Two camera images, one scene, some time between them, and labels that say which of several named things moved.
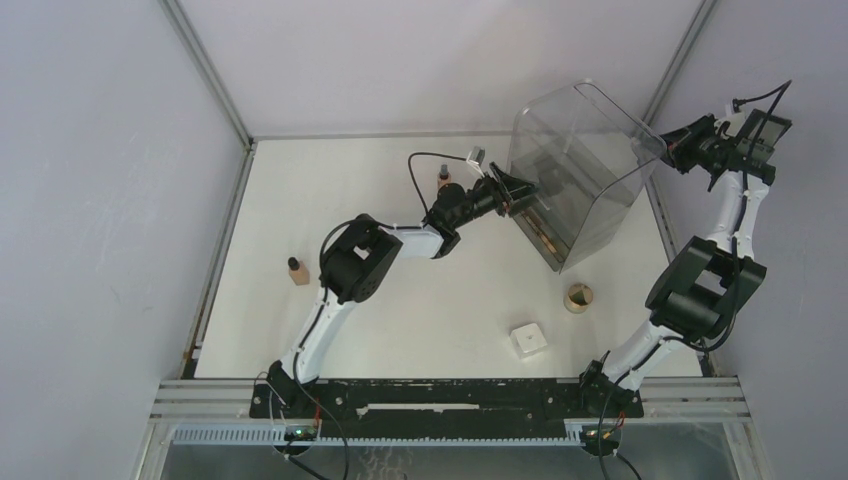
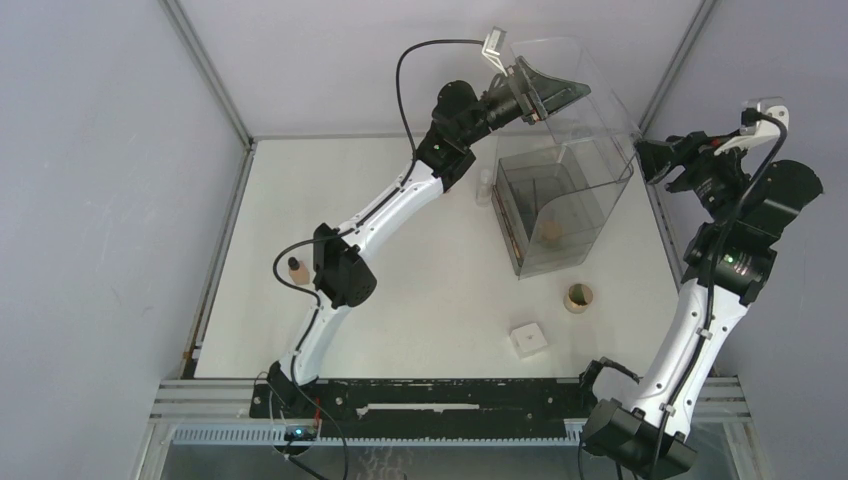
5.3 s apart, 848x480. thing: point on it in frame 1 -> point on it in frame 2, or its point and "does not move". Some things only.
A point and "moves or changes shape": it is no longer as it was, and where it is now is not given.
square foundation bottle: (298, 271) does not move
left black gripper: (505, 188) -> (535, 95)
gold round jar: (578, 298) does not move
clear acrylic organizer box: (593, 162) moves or changes shape
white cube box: (527, 338) does not move
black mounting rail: (436, 408) does not move
